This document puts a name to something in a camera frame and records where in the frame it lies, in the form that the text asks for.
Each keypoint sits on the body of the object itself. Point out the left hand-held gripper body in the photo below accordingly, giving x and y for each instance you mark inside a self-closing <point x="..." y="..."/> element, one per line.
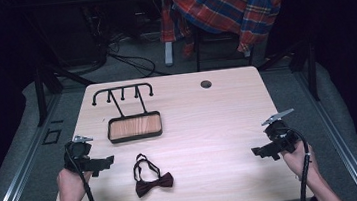
<point x="77" y="150"/>

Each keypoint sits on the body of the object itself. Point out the black chair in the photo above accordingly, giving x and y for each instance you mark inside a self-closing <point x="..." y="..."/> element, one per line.
<point x="217" y="39"/>

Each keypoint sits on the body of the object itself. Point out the white table leg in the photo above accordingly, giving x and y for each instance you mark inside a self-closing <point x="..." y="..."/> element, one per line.
<point x="168" y="53"/>

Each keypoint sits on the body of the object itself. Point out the red blue plaid shirt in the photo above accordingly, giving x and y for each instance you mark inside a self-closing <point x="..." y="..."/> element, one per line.
<point x="230" y="4"/>

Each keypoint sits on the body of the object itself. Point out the person's right hand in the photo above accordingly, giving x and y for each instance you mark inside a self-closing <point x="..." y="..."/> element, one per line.
<point x="298" y="163"/>

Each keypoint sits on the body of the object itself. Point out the aluminium floor rail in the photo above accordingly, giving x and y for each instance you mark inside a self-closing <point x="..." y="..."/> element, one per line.
<point x="17" y="184"/>
<point x="338" y="144"/>

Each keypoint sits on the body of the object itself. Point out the black metal frame stand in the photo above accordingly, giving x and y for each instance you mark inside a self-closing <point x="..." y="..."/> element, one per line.
<point x="312" y="73"/>
<point x="40" y="98"/>

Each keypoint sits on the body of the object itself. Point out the dark red bow tie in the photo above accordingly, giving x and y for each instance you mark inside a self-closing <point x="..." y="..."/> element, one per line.
<point x="153" y="184"/>

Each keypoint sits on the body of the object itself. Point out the black hook rack wooden tray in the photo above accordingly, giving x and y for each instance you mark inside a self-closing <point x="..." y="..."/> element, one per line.
<point x="134" y="127"/>

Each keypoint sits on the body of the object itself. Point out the person's left hand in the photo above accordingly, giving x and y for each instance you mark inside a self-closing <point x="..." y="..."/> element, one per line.
<point x="71" y="188"/>

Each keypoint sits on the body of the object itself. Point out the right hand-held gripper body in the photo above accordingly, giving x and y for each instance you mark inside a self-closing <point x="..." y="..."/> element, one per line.
<point x="280" y="135"/>

